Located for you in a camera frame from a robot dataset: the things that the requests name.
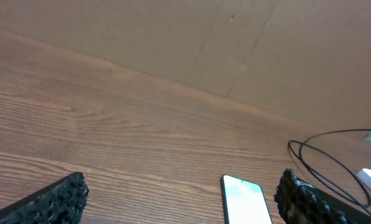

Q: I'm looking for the blue Galaxy smartphone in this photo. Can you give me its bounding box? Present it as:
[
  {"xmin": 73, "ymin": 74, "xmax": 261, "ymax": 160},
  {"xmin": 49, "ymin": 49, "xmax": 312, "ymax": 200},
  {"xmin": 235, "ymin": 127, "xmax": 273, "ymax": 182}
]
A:
[{"xmin": 220, "ymin": 175, "xmax": 273, "ymax": 224}]

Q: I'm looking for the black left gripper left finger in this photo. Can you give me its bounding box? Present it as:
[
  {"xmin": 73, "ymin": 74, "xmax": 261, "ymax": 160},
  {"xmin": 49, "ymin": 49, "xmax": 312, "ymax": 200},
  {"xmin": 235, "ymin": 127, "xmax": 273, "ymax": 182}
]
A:
[{"xmin": 0, "ymin": 172, "xmax": 89, "ymax": 224}]

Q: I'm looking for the black USB charging cable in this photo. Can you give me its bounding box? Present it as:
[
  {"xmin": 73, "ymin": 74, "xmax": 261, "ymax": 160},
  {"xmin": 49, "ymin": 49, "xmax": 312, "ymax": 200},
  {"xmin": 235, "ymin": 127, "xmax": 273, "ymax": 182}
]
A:
[{"xmin": 286, "ymin": 128, "xmax": 371, "ymax": 218}]

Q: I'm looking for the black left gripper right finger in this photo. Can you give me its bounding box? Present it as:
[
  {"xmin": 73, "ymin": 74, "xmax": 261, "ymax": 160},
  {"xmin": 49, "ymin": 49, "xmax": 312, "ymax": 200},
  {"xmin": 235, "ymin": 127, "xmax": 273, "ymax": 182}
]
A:
[{"xmin": 274, "ymin": 169, "xmax": 371, "ymax": 224}]

